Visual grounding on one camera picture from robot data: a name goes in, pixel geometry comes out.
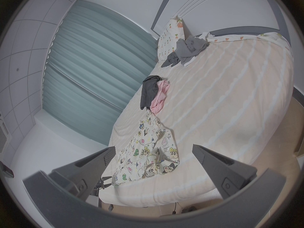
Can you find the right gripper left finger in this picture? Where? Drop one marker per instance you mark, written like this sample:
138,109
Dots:
85,174

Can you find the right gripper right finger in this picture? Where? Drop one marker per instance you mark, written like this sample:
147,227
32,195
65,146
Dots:
220,174

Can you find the white printed pyjama top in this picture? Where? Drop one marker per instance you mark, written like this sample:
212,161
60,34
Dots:
142,151

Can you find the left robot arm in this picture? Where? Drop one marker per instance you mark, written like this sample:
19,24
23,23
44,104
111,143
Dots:
105,183

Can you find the bed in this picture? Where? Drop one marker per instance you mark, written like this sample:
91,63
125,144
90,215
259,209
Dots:
225,91

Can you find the blue-green curtain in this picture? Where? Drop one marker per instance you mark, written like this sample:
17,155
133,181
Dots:
99,44
78,103

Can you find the pink garment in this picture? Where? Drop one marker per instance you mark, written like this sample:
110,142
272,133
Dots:
159,98

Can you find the black garment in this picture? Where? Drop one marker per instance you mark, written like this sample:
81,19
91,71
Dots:
148,91

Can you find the dark grey garment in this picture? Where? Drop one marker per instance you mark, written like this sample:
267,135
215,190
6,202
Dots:
171,59

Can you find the white printed pillow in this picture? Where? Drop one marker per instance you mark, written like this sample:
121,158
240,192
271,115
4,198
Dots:
169,39

